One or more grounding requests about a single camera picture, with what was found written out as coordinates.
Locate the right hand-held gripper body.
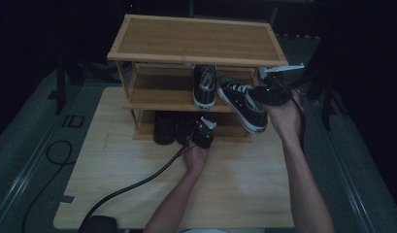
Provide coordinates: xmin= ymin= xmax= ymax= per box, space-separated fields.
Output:
xmin=252 ymin=63 xmax=306 ymax=107

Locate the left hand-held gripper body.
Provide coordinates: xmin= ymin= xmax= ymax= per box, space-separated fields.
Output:
xmin=189 ymin=116 xmax=217 ymax=150

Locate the black leather shoe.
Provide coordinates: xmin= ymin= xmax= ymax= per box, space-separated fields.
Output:
xmin=176 ymin=111 xmax=200 ymax=146
xmin=152 ymin=111 xmax=178 ymax=146

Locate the black canvas sneaker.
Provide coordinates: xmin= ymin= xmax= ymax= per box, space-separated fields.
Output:
xmin=215 ymin=75 xmax=269 ymax=135
xmin=192 ymin=64 xmax=217 ymax=111

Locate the wooden shoe rack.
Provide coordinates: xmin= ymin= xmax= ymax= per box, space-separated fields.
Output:
xmin=107 ymin=14 xmax=290 ymax=144

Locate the person's left hand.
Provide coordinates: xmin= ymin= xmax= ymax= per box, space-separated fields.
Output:
xmin=183 ymin=140 xmax=211 ymax=174

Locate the person's right hand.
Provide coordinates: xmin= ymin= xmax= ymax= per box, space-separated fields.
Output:
xmin=265 ymin=90 xmax=305 ymax=141

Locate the black metal stand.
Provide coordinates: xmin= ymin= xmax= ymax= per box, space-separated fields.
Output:
xmin=289 ymin=32 xmax=349 ymax=130
xmin=47 ymin=54 xmax=87 ymax=116

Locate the dark rounded object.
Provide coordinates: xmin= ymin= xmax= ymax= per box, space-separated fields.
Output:
xmin=79 ymin=215 xmax=117 ymax=233

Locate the black floor cable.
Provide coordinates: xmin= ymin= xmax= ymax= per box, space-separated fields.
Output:
xmin=20 ymin=139 xmax=74 ymax=233

